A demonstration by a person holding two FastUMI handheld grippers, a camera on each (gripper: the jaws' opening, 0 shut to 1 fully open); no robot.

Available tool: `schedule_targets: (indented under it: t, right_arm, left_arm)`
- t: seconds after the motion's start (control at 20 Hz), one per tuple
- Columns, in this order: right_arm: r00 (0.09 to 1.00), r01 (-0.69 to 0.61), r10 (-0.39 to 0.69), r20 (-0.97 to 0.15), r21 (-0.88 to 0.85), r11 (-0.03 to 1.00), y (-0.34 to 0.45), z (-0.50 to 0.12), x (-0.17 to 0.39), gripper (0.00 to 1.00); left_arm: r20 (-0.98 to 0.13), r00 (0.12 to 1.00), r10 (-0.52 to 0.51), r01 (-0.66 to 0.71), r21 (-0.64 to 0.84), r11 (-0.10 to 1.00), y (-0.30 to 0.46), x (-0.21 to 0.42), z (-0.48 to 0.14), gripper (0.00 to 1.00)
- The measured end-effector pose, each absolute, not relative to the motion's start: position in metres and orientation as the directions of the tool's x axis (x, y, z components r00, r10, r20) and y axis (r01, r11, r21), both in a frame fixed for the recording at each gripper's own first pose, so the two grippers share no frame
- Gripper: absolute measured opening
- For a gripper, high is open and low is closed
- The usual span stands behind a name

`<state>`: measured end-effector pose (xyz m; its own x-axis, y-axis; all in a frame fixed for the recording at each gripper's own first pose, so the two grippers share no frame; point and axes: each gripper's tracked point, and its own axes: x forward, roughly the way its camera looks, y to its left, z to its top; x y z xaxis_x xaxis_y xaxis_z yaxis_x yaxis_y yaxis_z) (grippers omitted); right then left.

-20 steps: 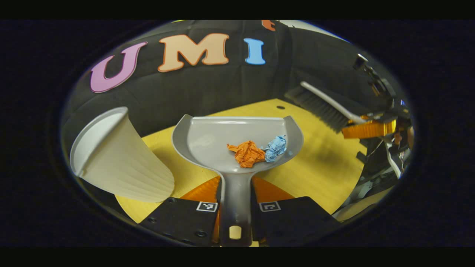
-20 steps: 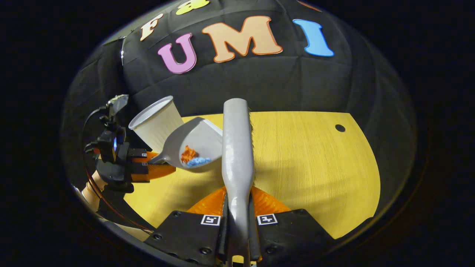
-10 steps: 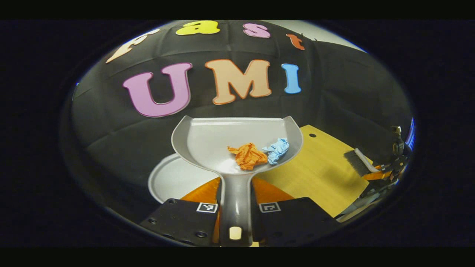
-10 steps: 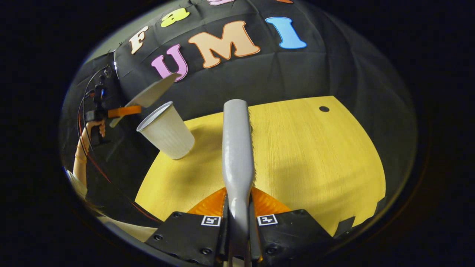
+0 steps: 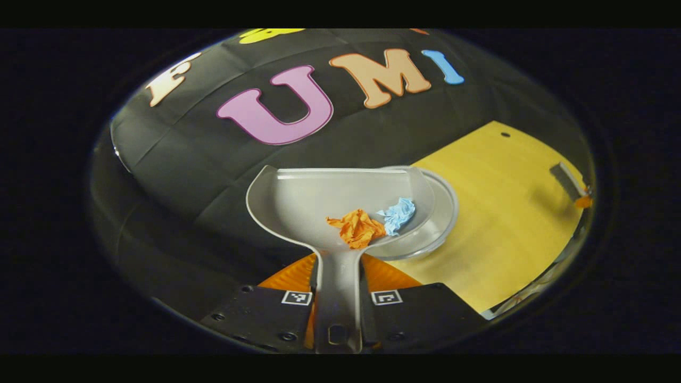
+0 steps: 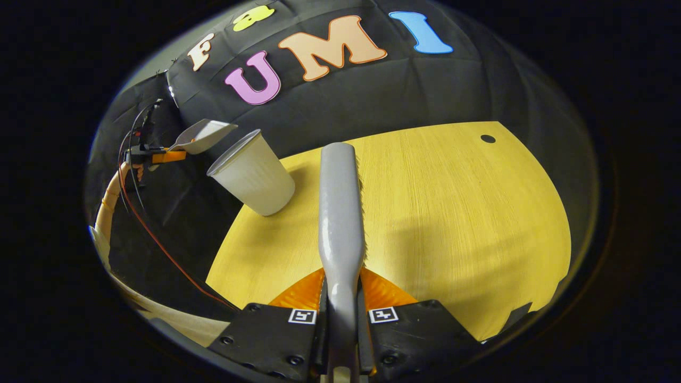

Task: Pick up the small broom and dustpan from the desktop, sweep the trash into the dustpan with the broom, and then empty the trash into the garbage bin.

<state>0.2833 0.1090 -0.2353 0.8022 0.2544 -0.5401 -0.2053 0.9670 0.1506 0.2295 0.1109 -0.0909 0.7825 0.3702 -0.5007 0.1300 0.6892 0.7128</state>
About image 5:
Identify blue paper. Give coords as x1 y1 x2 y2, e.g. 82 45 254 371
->
376 197 416 236

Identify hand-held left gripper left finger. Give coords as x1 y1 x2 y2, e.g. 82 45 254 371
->
200 253 320 353

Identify grey dustpan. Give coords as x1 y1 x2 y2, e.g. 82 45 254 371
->
246 165 436 354

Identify grey small broom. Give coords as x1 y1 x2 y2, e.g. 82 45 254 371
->
550 162 586 202

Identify white ribbed garbage bin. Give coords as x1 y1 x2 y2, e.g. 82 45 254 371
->
372 166 459 261

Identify orange paper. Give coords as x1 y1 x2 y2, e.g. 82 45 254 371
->
326 209 387 249

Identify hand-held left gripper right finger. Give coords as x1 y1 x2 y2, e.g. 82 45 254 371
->
360 254 487 352

